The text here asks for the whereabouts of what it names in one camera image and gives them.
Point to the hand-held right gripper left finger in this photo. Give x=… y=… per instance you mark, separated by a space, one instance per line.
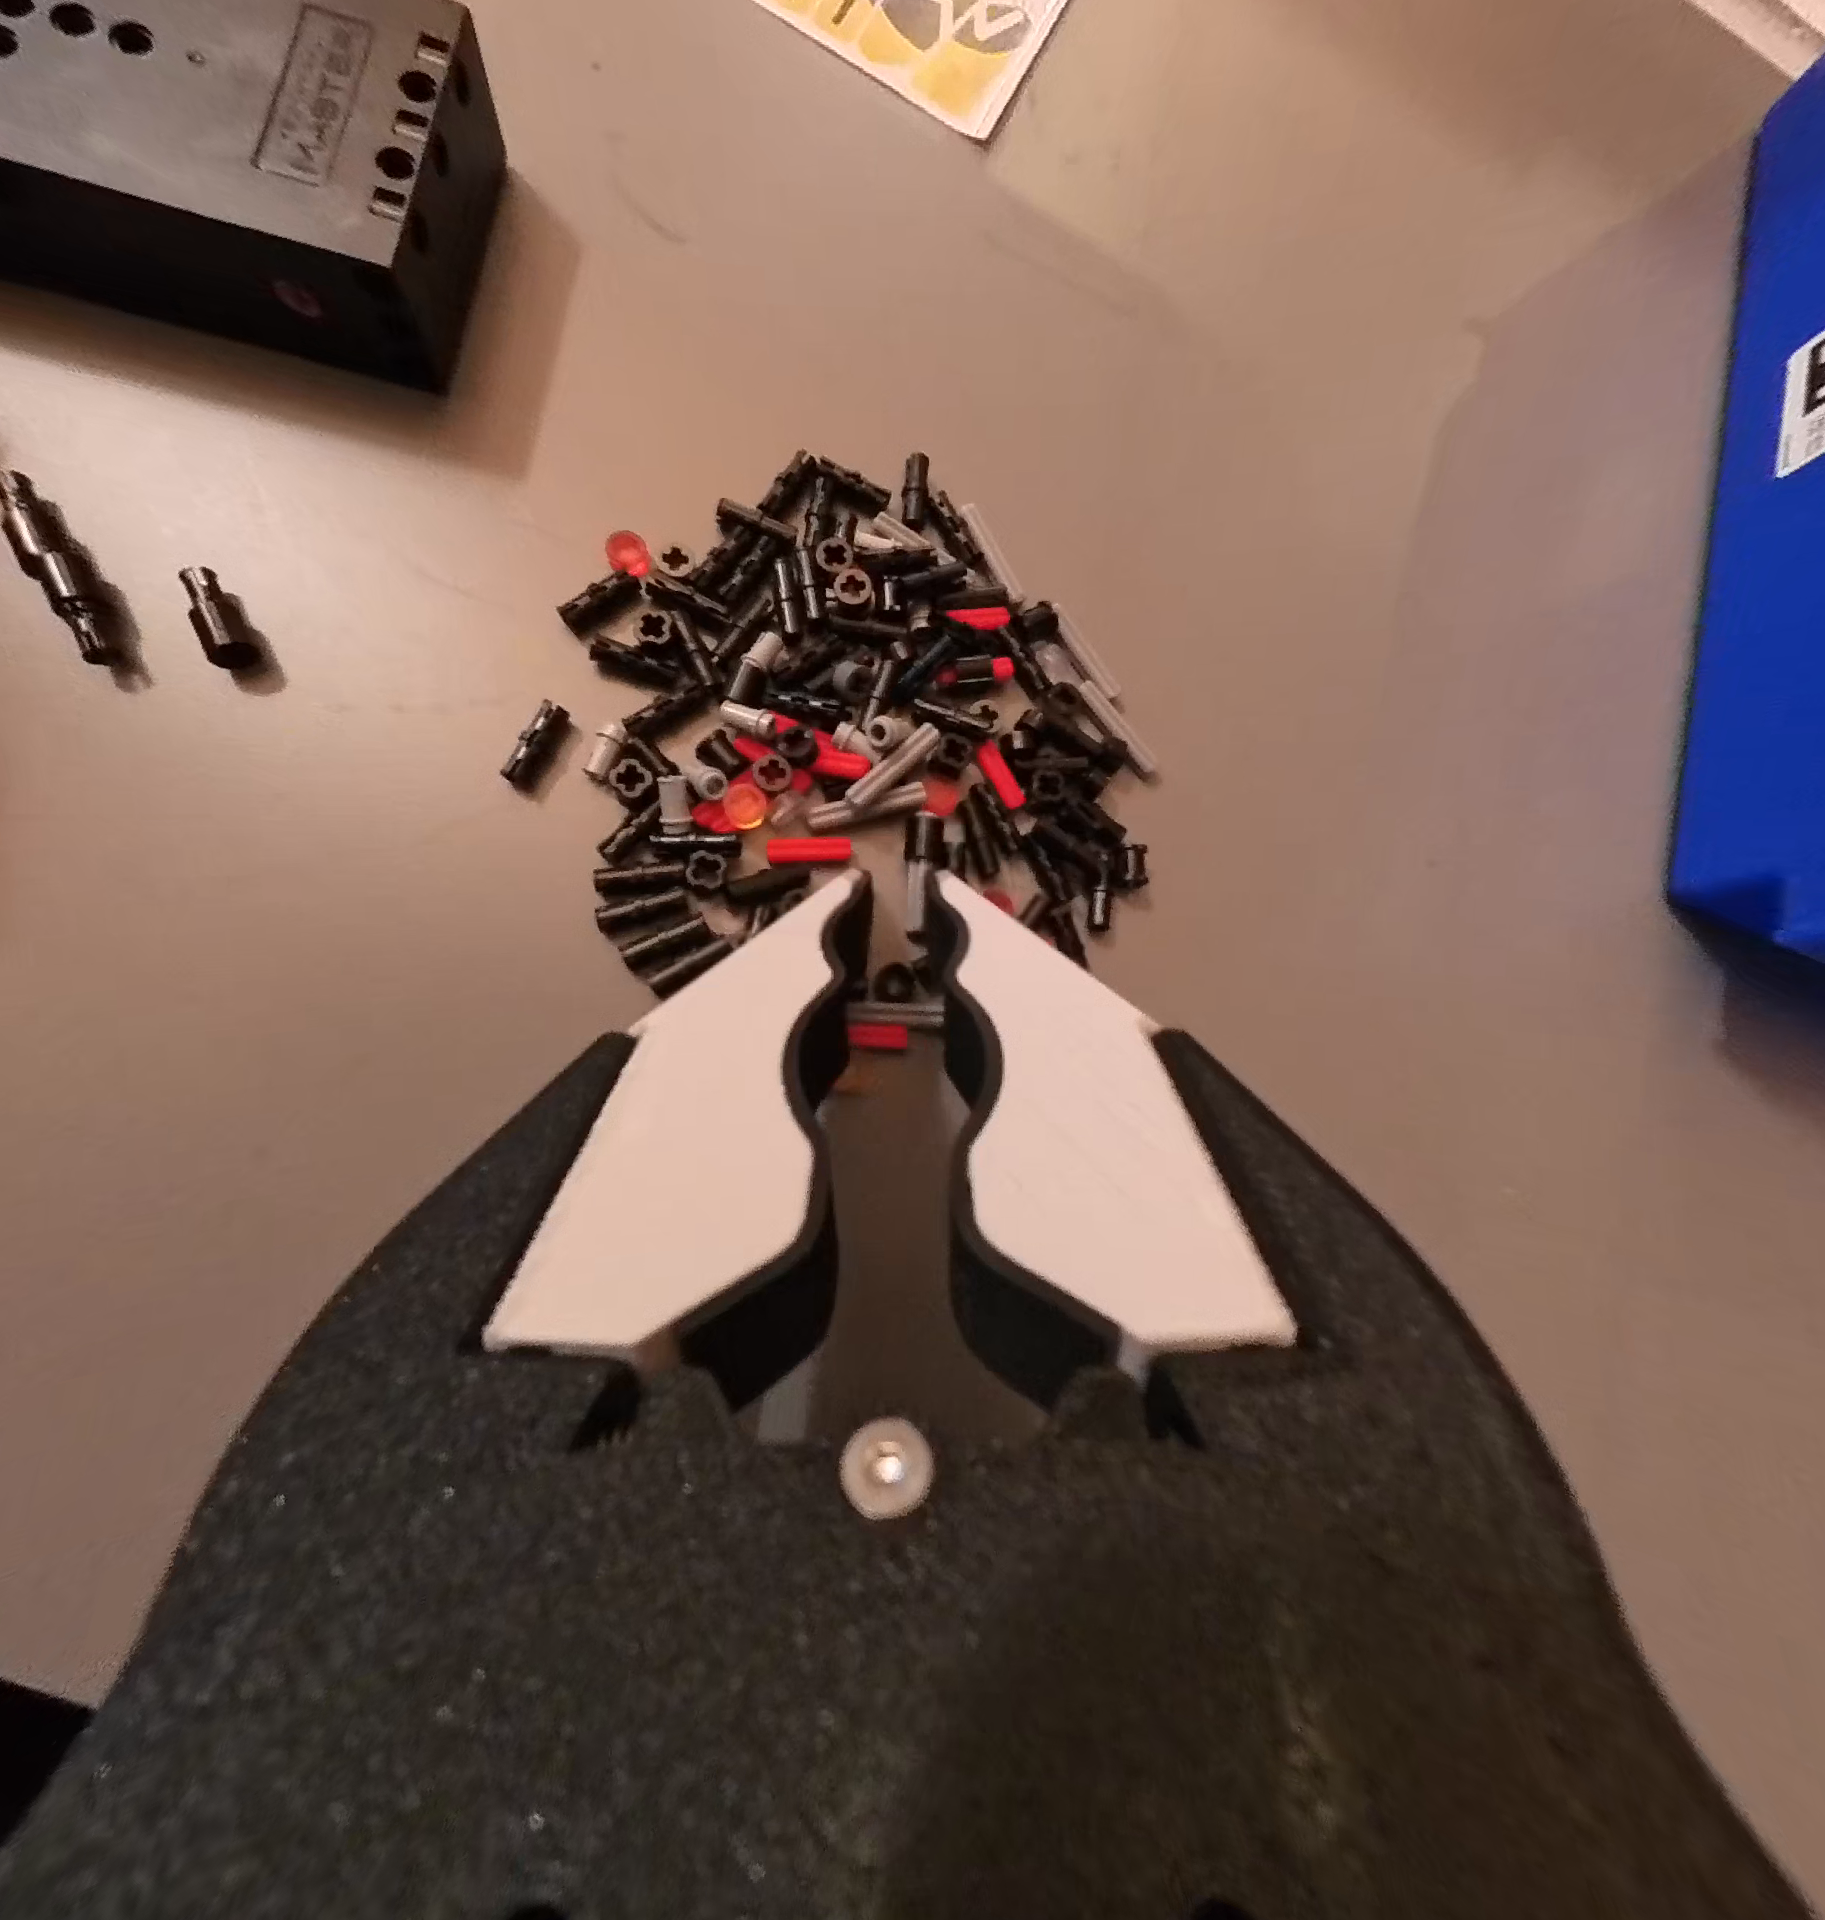
x=673 y=1184

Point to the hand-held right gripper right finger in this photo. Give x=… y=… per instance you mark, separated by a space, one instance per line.
x=1123 y=1184

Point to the pile of small plastic pins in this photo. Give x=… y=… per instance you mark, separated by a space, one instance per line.
x=852 y=675

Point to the black ridged pin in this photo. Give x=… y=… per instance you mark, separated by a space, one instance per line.
x=537 y=743

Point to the short black stubby pin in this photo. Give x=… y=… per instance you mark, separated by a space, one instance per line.
x=223 y=618

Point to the blue storage bin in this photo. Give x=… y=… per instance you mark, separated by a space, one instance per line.
x=1782 y=675

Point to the long black joined pin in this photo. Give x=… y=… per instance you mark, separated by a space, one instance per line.
x=60 y=567

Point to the black perforated plastic block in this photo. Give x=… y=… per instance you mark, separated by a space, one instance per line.
x=223 y=181

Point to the yellow sticker sheet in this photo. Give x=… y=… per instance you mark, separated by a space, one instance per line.
x=943 y=44

